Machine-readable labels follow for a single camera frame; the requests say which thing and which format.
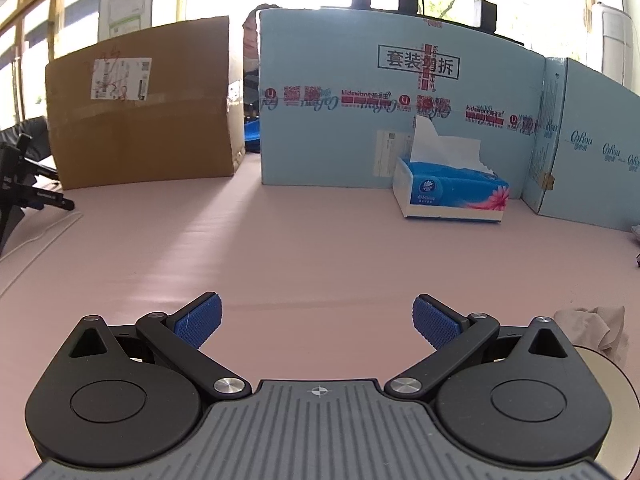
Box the wall poster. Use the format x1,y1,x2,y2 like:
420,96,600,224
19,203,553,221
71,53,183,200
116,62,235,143
107,0,147,41

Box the black tripod stand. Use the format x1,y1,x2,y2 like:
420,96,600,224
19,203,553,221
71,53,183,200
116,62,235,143
0,132,76,256

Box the brown cardboard box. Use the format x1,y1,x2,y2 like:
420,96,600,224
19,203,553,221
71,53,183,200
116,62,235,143
45,16,247,191

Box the beige cloth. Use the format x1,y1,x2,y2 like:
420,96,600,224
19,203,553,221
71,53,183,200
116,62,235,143
552,305,628,368

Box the striped ceramic bowl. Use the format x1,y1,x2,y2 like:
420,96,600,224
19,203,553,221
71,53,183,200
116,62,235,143
572,345,640,480

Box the blue plastic object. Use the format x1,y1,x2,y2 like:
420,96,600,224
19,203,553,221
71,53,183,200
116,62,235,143
244,119,263,153

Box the light blue folded cardboard panel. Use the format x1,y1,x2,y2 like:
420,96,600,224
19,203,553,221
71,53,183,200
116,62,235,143
522,56,640,232

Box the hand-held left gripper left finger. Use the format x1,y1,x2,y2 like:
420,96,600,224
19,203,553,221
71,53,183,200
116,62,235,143
59,291,252,404

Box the black sofa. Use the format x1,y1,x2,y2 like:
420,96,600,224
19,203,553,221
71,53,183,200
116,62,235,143
0,116,51,171

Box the blue tissue box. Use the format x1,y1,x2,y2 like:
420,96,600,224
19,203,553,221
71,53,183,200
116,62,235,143
392,115,511,222

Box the white air conditioner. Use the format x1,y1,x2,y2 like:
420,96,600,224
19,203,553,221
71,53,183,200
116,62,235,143
592,2,637,86

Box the light blue taped cardboard panel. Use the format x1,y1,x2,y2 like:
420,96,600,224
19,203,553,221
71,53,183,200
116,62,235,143
257,7,546,192

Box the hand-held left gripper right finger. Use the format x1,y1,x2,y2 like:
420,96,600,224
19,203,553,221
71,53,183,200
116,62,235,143
384,294,576,402

